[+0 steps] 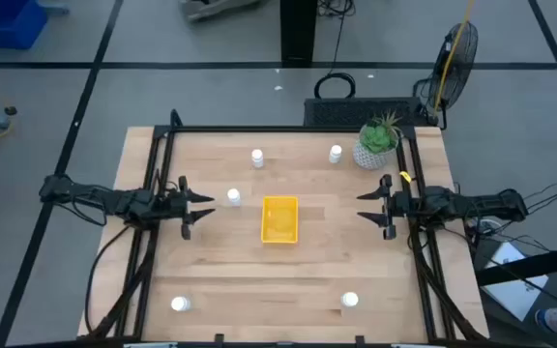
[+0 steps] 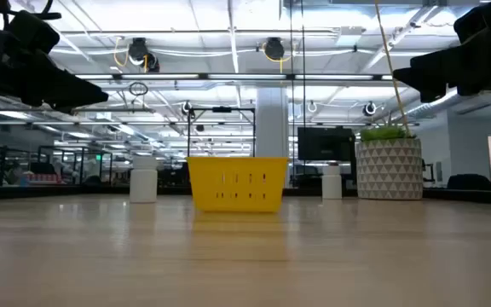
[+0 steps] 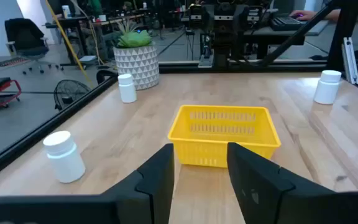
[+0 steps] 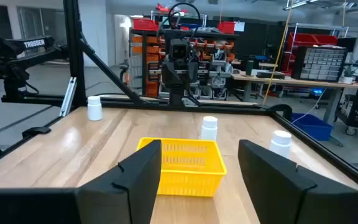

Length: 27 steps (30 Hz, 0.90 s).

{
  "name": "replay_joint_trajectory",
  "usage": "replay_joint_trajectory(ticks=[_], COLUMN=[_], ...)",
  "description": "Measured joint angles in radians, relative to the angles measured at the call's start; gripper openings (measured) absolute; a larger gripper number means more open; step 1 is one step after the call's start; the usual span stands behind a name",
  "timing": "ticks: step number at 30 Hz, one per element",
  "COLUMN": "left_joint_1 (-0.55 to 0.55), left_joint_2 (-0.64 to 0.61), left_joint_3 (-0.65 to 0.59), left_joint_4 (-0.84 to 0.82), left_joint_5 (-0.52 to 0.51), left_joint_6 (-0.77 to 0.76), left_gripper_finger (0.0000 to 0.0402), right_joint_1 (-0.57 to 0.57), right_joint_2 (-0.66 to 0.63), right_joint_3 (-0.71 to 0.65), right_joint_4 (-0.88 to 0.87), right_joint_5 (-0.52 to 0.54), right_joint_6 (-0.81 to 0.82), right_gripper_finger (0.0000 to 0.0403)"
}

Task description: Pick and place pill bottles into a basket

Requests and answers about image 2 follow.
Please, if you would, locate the black metal frame stand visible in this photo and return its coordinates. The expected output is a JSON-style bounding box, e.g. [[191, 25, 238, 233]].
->
[[186, 106, 257, 159]]

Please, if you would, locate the black aluminium table frame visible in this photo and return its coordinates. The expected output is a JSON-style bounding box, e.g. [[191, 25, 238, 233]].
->
[[0, 183, 491, 206]]

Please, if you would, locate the yellow plastic basket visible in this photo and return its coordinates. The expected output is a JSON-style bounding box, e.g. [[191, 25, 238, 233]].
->
[[186, 156, 290, 214]]

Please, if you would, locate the white triangle-patterned plant pot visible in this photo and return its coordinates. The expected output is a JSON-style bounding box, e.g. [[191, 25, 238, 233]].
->
[[355, 137, 425, 201]]

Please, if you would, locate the white square column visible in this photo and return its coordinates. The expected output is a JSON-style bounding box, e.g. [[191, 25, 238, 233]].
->
[[255, 87, 291, 159]]

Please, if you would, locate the long ceiling light fixture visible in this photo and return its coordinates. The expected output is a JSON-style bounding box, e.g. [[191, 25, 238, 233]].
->
[[74, 72, 396, 82]]

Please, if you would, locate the white pill bottle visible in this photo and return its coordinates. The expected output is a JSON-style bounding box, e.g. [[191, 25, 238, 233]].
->
[[129, 155, 159, 205], [321, 165, 344, 200]]

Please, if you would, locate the black monitor screen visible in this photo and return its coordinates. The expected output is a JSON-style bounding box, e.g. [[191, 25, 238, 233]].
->
[[297, 126, 356, 163]]

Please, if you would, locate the black office chair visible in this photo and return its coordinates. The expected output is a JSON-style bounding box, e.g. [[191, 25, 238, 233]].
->
[[446, 173, 491, 192]]

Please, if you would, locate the green succulent plant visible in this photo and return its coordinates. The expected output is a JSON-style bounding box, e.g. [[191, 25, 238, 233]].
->
[[359, 125, 418, 143]]

